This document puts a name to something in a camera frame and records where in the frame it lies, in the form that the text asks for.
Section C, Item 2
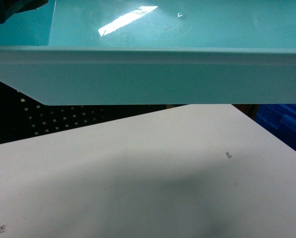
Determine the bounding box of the light cyan plastic tray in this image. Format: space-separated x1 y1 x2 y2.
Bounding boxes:
0 0 296 105

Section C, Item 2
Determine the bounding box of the black perforated metal panel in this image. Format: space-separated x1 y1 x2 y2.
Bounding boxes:
0 82 175 144

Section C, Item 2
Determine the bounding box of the large blue plastic bin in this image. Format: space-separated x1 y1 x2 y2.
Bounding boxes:
255 104 296 151

